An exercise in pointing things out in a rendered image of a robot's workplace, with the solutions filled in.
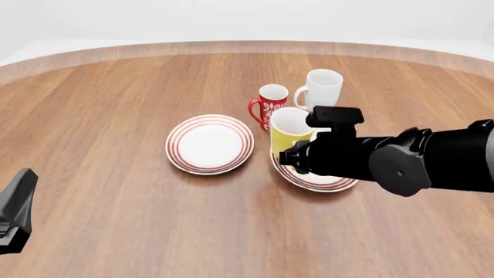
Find yellow and white mug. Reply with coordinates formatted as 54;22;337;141
269;107;318;160

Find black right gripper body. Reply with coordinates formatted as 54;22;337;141
278;139;314;175

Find red patterned mug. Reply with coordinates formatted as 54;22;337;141
248;83;289;132

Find white plate with red rings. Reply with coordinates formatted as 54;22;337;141
269;151;360;193
165;114;255;176

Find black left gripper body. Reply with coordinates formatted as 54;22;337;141
0;215;32;256

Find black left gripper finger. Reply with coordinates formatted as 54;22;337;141
0;167;39;233

